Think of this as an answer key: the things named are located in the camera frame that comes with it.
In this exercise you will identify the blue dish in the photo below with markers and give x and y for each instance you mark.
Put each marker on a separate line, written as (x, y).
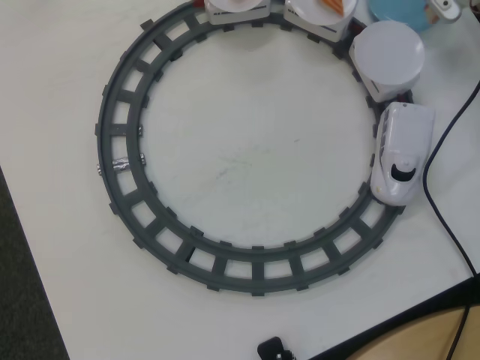
(393, 13)

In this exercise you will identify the small silver foil tab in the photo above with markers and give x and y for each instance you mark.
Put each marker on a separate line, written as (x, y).
(143, 158)
(141, 131)
(99, 169)

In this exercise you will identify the gray circular toy train track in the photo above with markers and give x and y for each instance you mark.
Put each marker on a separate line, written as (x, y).
(258, 275)

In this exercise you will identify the orange striped salmon sushi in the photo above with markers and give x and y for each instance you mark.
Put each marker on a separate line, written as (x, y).
(333, 4)

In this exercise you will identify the light wooden furniture top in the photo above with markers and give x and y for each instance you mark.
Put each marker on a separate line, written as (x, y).
(420, 337)

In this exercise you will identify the black power plug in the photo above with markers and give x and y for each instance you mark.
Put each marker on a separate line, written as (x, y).
(273, 348)

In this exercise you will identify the crumpled silver foil strip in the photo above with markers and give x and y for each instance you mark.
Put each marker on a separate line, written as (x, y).
(120, 165)

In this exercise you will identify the white Shinkansen toy locomotive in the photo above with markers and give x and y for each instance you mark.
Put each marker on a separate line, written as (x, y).
(405, 142)

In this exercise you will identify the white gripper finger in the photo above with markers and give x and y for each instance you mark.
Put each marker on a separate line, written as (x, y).
(448, 10)

